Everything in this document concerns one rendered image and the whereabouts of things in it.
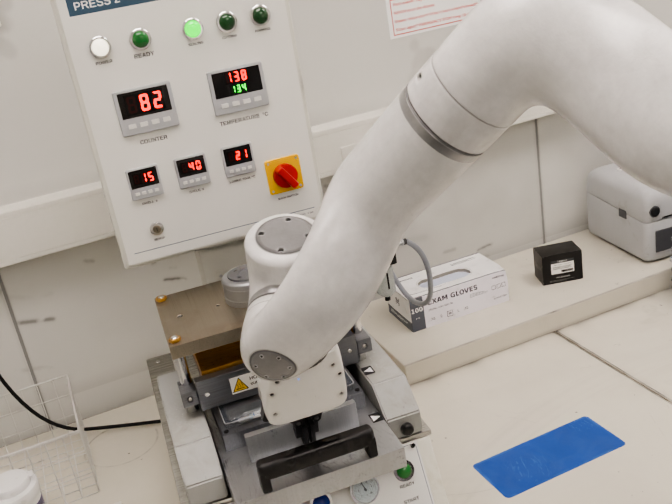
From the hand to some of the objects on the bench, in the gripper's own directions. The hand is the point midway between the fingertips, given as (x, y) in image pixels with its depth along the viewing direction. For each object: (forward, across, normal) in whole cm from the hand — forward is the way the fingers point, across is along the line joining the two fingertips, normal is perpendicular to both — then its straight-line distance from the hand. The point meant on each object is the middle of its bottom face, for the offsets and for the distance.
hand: (305, 426), depth 104 cm
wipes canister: (+34, +42, -17) cm, 56 cm away
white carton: (+41, -46, -48) cm, 78 cm away
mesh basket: (+42, +45, -38) cm, 72 cm away
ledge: (+45, -69, -47) cm, 95 cm away
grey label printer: (+42, -99, -51) cm, 119 cm away
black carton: (+40, -72, -47) cm, 94 cm away
